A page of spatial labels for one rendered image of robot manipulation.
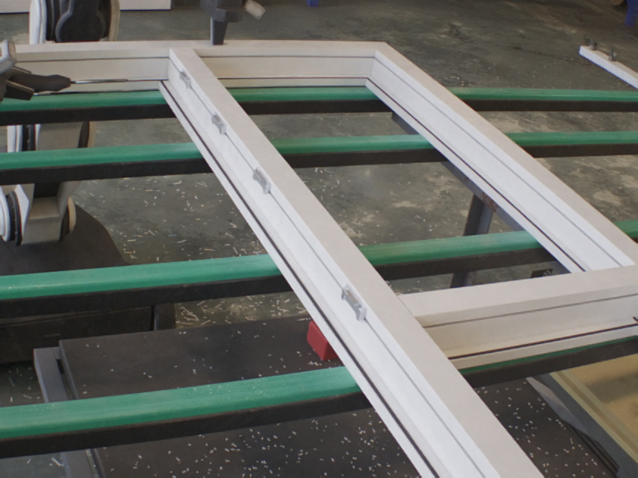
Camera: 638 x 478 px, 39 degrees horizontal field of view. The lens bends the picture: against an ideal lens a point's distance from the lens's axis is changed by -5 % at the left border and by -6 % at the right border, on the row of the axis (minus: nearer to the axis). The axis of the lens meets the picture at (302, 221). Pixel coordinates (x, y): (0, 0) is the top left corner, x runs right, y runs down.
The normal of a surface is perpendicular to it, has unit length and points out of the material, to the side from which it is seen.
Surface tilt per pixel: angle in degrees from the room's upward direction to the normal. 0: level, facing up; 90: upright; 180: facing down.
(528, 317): 90
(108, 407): 0
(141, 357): 0
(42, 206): 34
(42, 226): 111
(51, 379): 0
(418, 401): 90
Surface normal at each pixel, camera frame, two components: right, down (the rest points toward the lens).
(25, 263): 0.15, -0.87
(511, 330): 0.38, 0.49
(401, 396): -0.92, 0.07
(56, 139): 0.37, 0.77
